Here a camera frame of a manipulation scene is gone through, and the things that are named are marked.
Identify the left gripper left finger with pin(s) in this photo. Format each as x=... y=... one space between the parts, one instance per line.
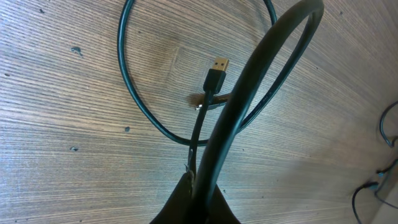
x=177 y=208

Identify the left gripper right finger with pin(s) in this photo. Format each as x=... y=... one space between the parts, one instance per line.
x=219 y=211

